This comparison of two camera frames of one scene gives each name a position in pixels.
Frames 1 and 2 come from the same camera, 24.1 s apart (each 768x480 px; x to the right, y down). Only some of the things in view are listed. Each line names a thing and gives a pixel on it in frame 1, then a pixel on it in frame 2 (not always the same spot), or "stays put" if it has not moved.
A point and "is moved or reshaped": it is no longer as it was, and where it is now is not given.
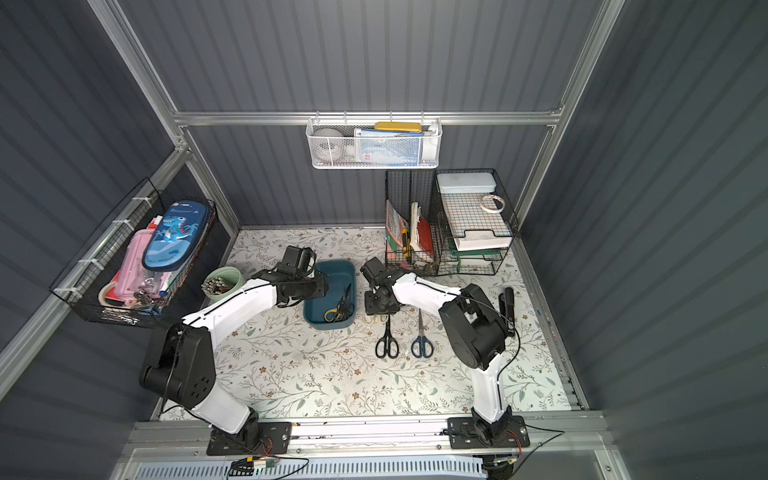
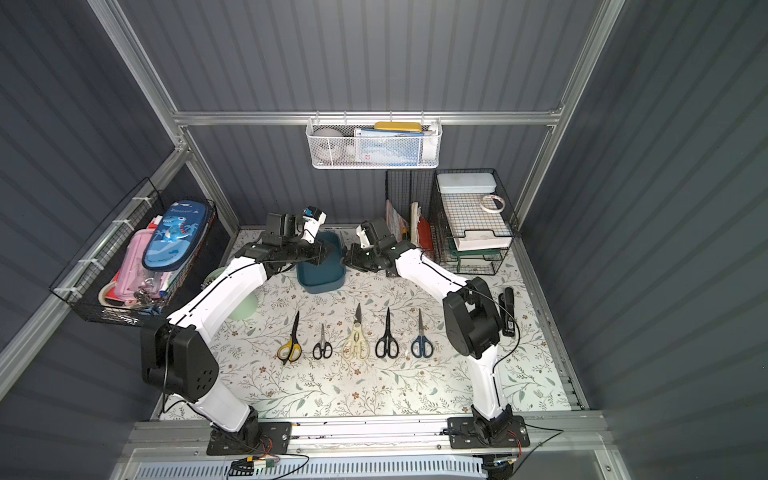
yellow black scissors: (345, 309) → (291, 351)
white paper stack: (482, 240) stays put
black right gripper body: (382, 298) → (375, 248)
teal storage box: (337, 310) is moved or reshaped
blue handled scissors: (422, 345) stays put
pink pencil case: (134, 280) stays put
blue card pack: (388, 148) stays put
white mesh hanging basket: (374, 143) stays put
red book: (425, 239) stays put
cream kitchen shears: (369, 319) → (357, 347)
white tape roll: (328, 145) stays put
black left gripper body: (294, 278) → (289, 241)
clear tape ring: (492, 211) stays put
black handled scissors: (387, 345) stays put
